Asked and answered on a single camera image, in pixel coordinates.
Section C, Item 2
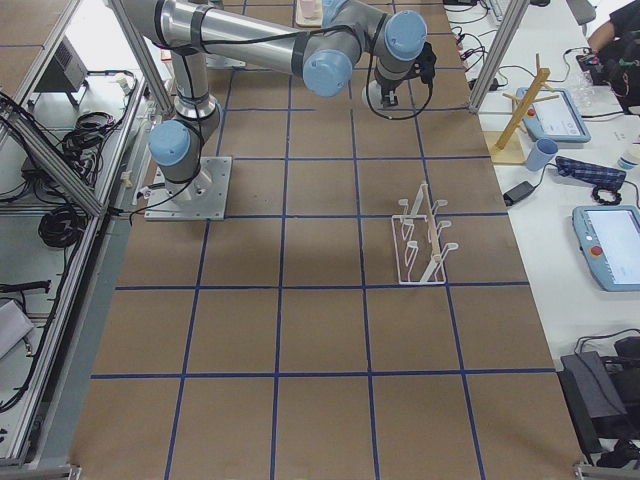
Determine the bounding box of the blue teach pendant near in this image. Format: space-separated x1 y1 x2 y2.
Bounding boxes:
572 205 639 292

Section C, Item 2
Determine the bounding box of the black power adapter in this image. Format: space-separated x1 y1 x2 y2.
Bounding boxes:
503 181 536 207

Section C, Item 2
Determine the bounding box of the white wire cup rack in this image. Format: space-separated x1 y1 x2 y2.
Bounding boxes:
391 182 459 286

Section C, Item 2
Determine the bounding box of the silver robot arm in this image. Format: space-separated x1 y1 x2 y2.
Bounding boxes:
122 1 436 206

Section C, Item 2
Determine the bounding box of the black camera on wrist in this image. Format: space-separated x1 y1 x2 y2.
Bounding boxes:
415 42 437 87

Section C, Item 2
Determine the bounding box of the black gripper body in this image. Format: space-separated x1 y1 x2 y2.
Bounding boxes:
374 59 418 108

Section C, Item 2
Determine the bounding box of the cream plastic tray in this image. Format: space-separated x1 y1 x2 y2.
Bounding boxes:
295 0 323 27

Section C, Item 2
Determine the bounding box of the blue teach pendant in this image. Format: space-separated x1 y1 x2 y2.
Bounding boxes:
523 88 591 144
572 205 639 292

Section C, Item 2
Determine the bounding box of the blue teach pendant far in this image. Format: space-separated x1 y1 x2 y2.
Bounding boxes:
523 88 591 144

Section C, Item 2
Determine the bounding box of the blue cup on desk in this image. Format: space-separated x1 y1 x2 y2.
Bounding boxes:
525 138 558 172

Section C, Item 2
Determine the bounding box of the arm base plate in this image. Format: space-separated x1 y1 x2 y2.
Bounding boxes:
144 156 232 221

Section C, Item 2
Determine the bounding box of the plaid fabric pouch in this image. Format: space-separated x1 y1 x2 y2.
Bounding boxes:
555 156 626 192

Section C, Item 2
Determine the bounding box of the person in black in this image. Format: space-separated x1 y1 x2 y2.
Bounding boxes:
588 1 639 114

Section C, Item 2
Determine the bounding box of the wooden mug tree stand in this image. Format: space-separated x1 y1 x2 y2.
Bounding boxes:
485 55 559 165

